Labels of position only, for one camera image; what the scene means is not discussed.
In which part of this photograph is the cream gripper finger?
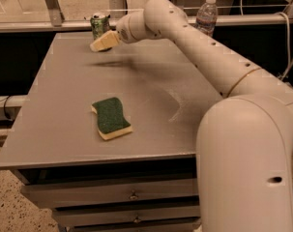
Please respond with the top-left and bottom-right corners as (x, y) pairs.
(90, 30), (120, 52)

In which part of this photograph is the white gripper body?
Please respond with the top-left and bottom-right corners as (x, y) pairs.
(116, 11), (160, 44)

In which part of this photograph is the green soda can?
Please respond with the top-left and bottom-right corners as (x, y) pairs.
(90, 13), (110, 40)

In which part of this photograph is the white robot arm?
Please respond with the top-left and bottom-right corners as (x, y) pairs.
(90, 0), (293, 232)

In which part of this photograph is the clear plastic water bottle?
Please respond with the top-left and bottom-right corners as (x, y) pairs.
(195, 0), (218, 37)

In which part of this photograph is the green and yellow sponge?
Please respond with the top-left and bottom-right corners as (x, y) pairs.
(92, 98), (132, 140)

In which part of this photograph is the grey drawer cabinet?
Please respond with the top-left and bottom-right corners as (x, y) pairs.
(0, 33), (220, 232)

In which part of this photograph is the top grey drawer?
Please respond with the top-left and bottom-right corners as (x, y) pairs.
(21, 178), (198, 208)

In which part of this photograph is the grey drawer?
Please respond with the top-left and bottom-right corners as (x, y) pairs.
(52, 205), (200, 227)
(21, 178), (198, 208)
(69, 217), (201, 232)

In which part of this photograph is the middle grey drawer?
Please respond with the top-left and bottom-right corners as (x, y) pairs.
(52, 205), (200, 227)

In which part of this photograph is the bottom grey drawer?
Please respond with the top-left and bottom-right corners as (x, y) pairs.
(69, 217), (201, 232)

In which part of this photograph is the metal railing frame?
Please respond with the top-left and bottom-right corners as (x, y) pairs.
(0, 0), (293, 35)

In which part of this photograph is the black cable on left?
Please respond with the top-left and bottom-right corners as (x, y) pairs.
(2, 96), (14, 121)

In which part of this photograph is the white cable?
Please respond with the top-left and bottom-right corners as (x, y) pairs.
(275, 11), (293, 81)

